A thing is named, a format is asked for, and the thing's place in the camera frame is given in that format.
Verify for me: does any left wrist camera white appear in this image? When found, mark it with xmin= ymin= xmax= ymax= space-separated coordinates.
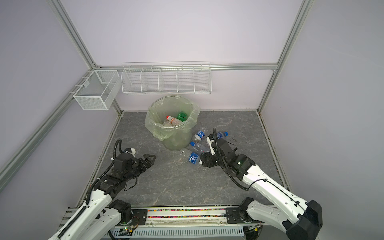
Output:
xmin=123 ymin=148 xmax=136 ymax=157

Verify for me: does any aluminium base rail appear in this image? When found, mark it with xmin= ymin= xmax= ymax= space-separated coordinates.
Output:
xmin=64 ymin=205 xmax=265 ymax=240

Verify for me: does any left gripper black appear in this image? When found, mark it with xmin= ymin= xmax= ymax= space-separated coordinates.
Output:
xmin=123 ymin=153 xmax=156 ymax=183

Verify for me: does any long clear bottle blue cap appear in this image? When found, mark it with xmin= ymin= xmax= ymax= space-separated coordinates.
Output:
xmin=190 ymin=142 xmax=211 ymax=153

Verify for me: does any green soda bottle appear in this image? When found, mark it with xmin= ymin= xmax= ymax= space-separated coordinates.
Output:
xmin=177 ymin=112 xmax=189 ymax=122

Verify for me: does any water bottle blue label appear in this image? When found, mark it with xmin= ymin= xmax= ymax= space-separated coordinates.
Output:
xmin=180 ymin=149 xmax=202 ymax=165

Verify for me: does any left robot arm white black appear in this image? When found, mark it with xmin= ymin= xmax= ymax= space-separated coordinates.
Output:
xmin=50 ymin=149 xmax=156 ymax=240

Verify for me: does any white mesh box basket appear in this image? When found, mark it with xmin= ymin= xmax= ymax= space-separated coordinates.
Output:
xmin=74 ymin=70 xmax=122 ymax=111

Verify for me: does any blue cap bottle far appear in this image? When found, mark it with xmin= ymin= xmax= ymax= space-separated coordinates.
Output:
xmin=217 ymin=132 xmax=229 ymax=139

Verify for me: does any water bottle near bin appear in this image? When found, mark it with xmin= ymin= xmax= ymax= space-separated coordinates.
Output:
xmin=192 ymin=129 xmax=205 ymax=142

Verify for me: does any white wire shelf basket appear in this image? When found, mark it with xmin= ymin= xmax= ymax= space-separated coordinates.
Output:
xmin=121 ymin=62 xmax=212 ymax=95

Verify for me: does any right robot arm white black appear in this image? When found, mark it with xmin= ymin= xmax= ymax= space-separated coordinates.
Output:
xmin=201 ymin=134 xmax=323 ymax=240

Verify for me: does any mesh bin with green bag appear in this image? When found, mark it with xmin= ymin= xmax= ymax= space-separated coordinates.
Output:
xmin=145 ymin=95 xmax=201 ymax=151

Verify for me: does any clear bottle red cap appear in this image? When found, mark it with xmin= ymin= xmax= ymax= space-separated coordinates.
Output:
xmin=167 ymin=116 xmax=183 ymax=126

